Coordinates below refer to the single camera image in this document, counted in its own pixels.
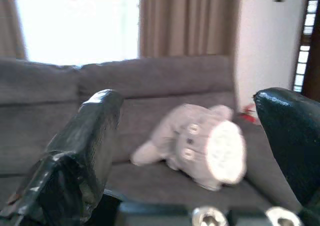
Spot grey white plush toy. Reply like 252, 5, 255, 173
129, 104, 249, 192

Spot grey fabric sofa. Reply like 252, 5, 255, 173
0, 55, 303, 213

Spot dark wooden louvre window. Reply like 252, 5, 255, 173
292, 0, 320, 102

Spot bright window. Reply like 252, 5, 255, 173
14, 0, 140, 66

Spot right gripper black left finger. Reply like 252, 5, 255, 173
6, 89, 125, 226

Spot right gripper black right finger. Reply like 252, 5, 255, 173
253, 86, 320, 208

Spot small red toy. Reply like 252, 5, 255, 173
237, 104, 258, 125

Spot beige curtain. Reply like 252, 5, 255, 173
0, 0, 27, 61
138, 0, 242, 59

